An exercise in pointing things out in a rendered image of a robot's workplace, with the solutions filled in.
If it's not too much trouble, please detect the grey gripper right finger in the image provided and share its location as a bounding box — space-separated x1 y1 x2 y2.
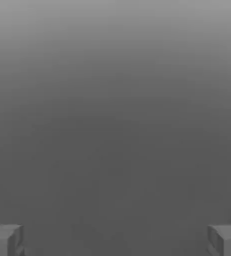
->
206 223 231 256

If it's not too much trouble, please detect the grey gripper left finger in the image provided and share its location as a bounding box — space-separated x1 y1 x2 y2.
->
0 223 26 256

